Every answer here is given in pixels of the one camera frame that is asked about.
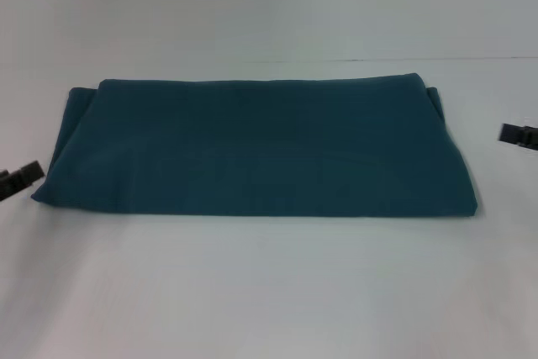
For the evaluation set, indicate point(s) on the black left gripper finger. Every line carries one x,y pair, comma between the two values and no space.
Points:
10,186
31,172

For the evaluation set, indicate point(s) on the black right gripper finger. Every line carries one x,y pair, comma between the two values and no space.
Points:
519,134

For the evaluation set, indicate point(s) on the teal blue shirt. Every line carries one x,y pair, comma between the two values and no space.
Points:
252,153

